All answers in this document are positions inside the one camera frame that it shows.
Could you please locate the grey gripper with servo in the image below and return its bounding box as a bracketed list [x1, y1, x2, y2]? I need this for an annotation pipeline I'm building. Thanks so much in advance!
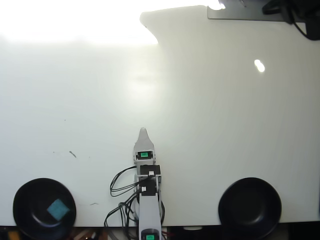
[133, 127, 157, 165]

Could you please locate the blue foam cube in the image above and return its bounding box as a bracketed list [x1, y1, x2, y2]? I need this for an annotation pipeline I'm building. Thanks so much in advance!
[46, 198, 71, 222]

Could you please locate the black round bowl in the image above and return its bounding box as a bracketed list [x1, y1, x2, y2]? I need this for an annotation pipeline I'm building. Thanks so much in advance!
[12, 177, 77, 240]
[217, 177, 283, 240]

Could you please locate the grey metal plate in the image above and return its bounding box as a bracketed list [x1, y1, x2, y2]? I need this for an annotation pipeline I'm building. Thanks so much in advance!
[206, 4, 308, 23]

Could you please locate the black stand with cables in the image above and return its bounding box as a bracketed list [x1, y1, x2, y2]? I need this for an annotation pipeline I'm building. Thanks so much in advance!
[261, 0, 320, 42]

